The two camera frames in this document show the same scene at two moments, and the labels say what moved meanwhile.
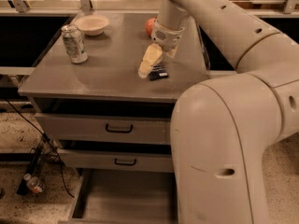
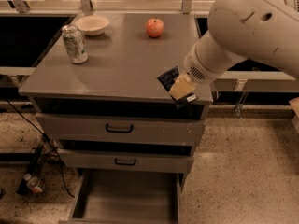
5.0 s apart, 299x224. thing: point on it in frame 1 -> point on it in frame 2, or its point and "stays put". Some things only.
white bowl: x=92 y=25 stays put
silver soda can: x=75 y=44 stays put
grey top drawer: x=106 y=128 stays put
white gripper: x=166 y=37 -> x=195 y=68
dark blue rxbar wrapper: x=158 y=72 -> x=167 y=78
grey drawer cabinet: x=109 y=123 stays put
